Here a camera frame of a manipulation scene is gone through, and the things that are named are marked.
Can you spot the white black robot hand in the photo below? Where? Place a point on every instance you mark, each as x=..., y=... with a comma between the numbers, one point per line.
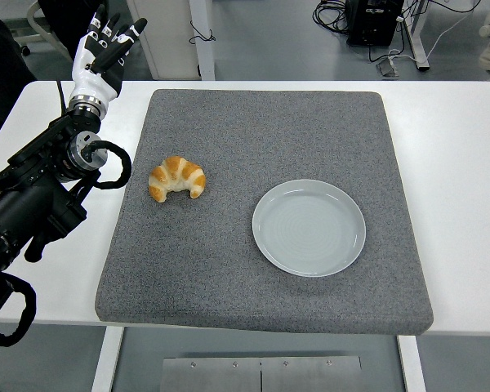
x=85, y=77

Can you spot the golden croissant bread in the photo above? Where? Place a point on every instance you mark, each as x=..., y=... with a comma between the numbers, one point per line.
x=175, y=169

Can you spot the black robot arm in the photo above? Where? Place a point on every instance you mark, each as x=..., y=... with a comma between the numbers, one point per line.
x=24, y=204

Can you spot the light grey round plate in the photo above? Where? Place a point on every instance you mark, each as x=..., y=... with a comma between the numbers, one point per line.
x=309, y=228

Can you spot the person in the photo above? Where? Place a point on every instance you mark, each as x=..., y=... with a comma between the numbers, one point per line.
x=65, y=24

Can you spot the white office chair base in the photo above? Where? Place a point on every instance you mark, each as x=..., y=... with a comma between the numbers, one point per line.
x=34, y=16

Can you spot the grey speckled mat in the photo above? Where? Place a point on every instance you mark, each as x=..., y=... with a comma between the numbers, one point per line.
x=237, y=143

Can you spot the white table leg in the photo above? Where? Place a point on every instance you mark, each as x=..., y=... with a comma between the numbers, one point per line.
x=106, y=359
x=412, y=363

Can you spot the black computer box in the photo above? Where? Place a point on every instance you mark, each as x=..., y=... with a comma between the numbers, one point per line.
x=371, y=22

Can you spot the clear plastic holder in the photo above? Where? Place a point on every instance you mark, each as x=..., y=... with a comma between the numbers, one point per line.
x=388, y=68

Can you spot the white desk leg with foot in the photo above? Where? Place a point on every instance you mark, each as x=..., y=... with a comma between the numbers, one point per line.
x=417, y=36

